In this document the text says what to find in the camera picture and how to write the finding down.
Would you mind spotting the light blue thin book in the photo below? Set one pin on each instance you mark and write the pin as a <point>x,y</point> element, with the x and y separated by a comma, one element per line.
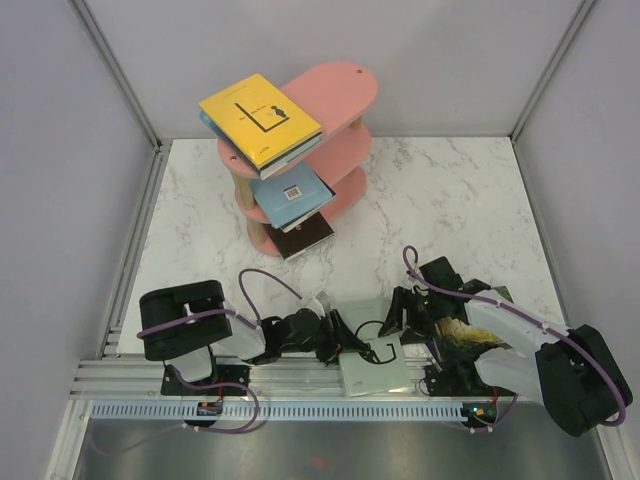
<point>291,197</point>

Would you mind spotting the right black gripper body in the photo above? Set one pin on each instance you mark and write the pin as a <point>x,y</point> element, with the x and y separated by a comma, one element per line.
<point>421,311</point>

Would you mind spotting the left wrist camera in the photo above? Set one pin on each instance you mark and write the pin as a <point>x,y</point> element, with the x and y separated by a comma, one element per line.
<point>320,304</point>

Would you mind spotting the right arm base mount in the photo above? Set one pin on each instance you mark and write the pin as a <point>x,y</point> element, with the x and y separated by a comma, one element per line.
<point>481,405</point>

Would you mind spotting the dark Wuthering Heights book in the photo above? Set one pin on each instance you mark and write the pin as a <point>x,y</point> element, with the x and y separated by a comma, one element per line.
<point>305,220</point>

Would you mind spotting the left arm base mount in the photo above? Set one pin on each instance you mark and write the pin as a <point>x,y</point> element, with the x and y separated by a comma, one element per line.
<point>228,383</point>

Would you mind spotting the black Moon and Sixpence book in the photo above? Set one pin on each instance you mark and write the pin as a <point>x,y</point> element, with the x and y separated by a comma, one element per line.
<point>294,243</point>

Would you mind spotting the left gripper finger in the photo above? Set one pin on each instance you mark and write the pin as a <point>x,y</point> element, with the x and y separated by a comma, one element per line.
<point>328,352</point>
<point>346,340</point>

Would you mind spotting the aluminium frame post left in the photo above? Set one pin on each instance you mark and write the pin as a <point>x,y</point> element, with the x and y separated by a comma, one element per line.
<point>89,22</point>

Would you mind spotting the aluminium frame post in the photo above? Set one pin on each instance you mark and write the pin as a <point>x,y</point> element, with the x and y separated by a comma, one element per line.
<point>89,22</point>
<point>568,38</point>

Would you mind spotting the blue 20000 Leagues book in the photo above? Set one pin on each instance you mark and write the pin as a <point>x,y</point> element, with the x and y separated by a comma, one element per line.
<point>295,150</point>

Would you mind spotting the yellow Little Prince book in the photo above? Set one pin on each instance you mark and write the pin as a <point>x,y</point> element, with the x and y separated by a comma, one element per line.
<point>260,119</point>

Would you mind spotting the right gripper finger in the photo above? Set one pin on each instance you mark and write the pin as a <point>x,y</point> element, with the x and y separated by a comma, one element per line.
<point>394,319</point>
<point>411,336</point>

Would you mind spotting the aluminium rail base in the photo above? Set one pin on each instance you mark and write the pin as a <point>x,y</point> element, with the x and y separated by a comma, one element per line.
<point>132,377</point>

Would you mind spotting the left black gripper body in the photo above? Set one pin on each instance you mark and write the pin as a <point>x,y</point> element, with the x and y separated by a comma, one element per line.
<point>325,333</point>

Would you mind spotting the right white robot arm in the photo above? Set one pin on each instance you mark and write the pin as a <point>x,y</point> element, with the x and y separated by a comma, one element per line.
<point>571,372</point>

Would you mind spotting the white slotted cable duct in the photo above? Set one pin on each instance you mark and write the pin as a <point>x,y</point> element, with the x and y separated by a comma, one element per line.
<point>280,410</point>

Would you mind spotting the green fantasy cover book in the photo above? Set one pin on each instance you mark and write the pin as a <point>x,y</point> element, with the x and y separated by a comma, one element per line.
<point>452,337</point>

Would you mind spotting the aluminium frame post right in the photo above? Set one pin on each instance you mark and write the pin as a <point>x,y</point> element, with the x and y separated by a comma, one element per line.
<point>568,38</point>

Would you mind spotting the pink three-tier shelf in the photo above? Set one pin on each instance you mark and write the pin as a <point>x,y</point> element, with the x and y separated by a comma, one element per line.
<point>337,95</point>

